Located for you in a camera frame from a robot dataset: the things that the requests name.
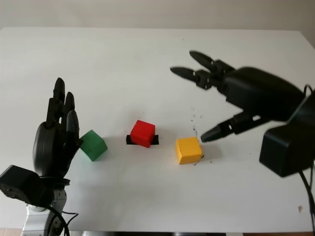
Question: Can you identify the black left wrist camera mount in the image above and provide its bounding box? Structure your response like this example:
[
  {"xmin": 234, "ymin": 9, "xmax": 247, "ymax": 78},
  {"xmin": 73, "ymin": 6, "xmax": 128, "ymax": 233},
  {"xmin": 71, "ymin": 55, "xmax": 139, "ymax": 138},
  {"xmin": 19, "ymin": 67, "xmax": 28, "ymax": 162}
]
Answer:
[{"xmin": 0, "ymin": 164, "xmax": 54, "ymax": 206}]

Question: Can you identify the green cube block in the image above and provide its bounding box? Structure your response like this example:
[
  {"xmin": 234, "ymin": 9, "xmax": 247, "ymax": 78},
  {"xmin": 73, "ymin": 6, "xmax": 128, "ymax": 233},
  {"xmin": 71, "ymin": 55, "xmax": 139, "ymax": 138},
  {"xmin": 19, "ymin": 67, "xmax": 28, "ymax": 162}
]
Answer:
[{"xmin": 79, "ymin": 129, "xmax": 108, "ymax": 162}]

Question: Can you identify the yellow cube block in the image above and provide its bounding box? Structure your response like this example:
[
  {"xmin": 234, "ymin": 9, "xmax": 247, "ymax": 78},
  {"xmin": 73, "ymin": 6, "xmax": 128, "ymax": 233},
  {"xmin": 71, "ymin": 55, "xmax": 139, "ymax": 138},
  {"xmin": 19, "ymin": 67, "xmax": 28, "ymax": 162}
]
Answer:
[{"xmin": 175, "ymin": 137, "xmax": 204, "ymax": 165}]

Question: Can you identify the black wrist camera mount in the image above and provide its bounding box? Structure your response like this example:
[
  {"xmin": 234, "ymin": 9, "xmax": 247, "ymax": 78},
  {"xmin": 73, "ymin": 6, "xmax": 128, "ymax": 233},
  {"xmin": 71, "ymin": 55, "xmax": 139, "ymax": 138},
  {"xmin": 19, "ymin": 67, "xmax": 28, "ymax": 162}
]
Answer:
[
  {"xmin": 259, "ymin": 93, "xmax": 315, "ymax": 178},
  {"xmin": 0, "ymin": 164, "xmax": 54, "ymax": 206}
]

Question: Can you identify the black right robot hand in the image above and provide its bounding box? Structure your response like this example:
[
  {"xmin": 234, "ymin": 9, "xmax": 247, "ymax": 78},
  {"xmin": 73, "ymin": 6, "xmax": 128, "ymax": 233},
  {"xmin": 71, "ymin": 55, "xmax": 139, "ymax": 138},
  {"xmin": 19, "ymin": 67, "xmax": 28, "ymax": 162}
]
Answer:
[{"xmin": 170, "ymin": 51, "xmax": 306, "ymax": 143}]

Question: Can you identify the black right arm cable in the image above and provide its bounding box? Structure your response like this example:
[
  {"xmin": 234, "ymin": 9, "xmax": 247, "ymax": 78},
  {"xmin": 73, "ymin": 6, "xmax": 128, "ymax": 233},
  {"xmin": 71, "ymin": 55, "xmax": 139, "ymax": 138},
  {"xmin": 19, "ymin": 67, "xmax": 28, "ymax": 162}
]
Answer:
[{"xmin": 298, "ymin": 83, "xmax": 315, "ymax": 236}]

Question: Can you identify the black tape strip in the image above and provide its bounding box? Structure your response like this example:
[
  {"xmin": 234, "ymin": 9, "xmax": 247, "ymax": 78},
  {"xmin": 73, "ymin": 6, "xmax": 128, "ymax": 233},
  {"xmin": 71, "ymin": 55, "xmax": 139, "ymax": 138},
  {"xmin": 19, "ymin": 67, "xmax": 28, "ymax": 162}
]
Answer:
[{"xmin": 126, "ymin": 134, "xmax": 159, "ymax": 146}]

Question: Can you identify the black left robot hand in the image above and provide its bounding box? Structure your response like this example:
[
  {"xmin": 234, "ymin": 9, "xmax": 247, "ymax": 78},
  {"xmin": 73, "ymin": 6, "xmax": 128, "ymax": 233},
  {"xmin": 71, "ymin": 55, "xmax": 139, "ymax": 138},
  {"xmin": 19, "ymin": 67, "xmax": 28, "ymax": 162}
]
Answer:
[{"xmin": 32, "ymin": 77, "xmax": 83, "ymax": 178}]

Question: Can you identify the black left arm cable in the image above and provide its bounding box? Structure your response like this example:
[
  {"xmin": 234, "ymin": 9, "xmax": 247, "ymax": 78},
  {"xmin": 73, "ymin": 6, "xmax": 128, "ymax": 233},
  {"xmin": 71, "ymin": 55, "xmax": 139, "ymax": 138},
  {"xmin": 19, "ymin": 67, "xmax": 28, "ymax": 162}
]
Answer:
[{"xmin": 46, "ymin": 205, "xmax": 79, "ymax": 236}]

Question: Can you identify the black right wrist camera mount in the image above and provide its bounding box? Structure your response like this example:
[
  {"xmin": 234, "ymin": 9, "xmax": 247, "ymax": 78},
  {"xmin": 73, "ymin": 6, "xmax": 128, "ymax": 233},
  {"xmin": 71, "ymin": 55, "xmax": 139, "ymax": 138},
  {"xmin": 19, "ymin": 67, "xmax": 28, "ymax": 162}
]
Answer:
[{"xmin": 259, "ymin": 93, "xmax": 315, "ymax": 178}]

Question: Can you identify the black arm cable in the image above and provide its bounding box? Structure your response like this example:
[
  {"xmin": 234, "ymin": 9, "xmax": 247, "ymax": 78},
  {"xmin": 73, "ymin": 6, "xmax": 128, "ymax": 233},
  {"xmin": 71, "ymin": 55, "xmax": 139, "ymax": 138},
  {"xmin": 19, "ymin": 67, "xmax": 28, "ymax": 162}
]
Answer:
[
  {"xmin": 298, "ymin": 83, "xmax": 315, "ymax": 236},
  {"xmin": 46, "ymin": 205, "xmax": 79, "ymax": 236}
]

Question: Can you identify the red cube block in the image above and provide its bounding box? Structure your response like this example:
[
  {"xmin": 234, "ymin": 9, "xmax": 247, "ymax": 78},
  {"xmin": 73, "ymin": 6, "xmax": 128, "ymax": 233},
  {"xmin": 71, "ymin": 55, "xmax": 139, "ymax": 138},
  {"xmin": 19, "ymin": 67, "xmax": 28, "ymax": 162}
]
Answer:
[{"xmin": 129, "ymin": 119, "xmax": 156, "ymax": 148}]

